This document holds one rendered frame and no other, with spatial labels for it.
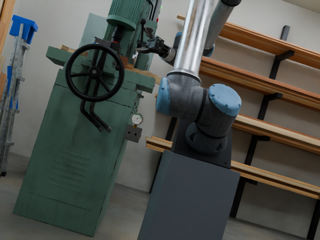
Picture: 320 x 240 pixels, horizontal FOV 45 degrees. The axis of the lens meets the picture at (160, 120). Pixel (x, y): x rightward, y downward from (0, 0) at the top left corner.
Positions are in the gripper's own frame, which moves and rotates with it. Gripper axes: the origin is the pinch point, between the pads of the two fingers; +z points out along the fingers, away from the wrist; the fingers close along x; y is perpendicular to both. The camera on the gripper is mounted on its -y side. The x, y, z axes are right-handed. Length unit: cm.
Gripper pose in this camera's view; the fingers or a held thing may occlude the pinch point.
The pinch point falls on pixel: (136, 35)
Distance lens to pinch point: 214.8
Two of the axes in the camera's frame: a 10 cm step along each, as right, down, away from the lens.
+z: -6.9, -3.2, -6.5
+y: 6.7, 0.8, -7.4
